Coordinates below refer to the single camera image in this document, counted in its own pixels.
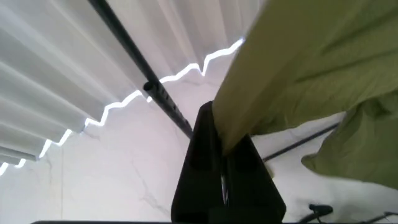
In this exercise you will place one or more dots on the green long-sleeved shirt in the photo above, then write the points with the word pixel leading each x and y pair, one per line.
pixel 311 62

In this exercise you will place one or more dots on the white curtain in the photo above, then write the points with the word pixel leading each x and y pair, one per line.
pixel 46 62

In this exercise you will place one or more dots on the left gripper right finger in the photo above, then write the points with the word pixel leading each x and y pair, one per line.
pixel 252 189

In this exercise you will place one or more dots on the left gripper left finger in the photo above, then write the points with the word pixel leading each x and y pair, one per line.
pixel 199 186

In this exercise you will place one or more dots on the black clothes rack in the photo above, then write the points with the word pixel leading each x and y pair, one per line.
pixel 140 62

